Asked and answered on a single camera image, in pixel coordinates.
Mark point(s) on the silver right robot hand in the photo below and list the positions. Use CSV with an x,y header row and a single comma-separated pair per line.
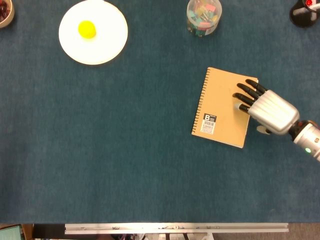
x,y
275,112

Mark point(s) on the tan spiral notebook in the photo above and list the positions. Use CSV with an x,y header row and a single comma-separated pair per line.
x,y
220,100

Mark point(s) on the black mesh pen holder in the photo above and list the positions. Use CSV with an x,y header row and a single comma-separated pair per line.
x,y
300,21

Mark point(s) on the white marker with blue cap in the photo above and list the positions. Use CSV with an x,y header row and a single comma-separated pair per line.
x,y
300,11

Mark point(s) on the white marker with red cap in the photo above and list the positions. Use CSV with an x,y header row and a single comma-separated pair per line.
x,y
309,2

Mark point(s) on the clear jar of binder clips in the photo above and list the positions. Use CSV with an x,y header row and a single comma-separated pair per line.
x,y
203,17

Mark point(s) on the blue table cloth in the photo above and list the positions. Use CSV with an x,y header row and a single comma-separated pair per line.
x,y
125,137

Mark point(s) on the white round plate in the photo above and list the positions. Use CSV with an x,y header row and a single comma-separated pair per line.
x,y
105,45

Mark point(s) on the yellow ball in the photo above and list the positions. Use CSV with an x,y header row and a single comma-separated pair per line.
x,y
87,29

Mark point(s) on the beige bowl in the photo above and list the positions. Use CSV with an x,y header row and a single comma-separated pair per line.
x,y
10,18

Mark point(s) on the dark red cherries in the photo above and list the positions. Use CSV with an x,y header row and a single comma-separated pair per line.
x,y
3,11

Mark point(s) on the aluminium rail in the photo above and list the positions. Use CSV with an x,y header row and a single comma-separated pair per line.
x,y
175,228

